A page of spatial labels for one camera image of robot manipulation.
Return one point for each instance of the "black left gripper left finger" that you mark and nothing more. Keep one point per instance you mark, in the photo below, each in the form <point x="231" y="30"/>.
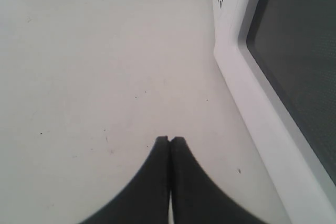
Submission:
<point x="146" y="197"/>

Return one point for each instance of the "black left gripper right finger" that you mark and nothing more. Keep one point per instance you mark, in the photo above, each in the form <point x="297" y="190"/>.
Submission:
<point x="195" y="197"/>

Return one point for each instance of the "white microwave door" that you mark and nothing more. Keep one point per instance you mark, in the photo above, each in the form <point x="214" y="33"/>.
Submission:
<point x="279" y="65"/>

